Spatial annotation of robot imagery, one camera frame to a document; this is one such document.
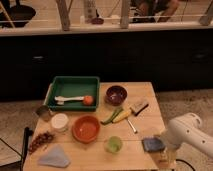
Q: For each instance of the wooden scrub brush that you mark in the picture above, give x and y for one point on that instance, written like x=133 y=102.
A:
x=137 y=107

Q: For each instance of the orange ball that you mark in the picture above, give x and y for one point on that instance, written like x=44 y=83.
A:
x=88 y=100

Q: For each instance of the white round container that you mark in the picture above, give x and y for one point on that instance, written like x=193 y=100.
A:
x=59 y=122

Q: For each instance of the dark purple bowl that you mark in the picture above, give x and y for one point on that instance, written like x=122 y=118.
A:
x=115 y=95

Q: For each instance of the dark red object on ledge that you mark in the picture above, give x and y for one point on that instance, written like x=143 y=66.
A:
x=97 y=21

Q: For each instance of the seated person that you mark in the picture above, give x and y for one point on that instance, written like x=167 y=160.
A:
x=148 y=8

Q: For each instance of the black round stool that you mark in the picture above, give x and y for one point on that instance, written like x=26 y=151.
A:
x=19 y=14

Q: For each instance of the small metal cup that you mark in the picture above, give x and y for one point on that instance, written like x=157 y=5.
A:
x=44 y=113

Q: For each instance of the blue sponge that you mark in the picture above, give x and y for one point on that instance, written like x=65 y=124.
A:
x=153 y=145

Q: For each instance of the metal utensil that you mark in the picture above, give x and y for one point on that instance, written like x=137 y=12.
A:
x=132 y=126

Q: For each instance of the green plastic cup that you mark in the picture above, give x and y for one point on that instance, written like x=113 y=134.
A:
x=113 y=144

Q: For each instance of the black chair frame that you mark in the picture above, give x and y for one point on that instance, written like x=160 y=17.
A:
x=23 y=153

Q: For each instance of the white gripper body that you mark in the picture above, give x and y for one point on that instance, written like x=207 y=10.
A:
x=168 y=156

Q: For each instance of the green plastic tray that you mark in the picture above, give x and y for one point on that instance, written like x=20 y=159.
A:
x=72 y=86

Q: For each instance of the light blue cloth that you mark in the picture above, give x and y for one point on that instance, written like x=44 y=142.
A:
x=54 y=157

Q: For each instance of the red orange bowl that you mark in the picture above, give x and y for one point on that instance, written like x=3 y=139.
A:
x=86 y=129

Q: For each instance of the white toy bone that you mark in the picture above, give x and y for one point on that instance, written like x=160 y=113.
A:
x=61 y=100

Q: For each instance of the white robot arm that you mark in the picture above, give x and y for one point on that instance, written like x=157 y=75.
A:
x=186 y=129

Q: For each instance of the red grape bunch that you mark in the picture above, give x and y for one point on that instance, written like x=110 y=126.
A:
x=40 y=140

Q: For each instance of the yellow corn cob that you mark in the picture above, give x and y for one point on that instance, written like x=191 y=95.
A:
x=121 y=116

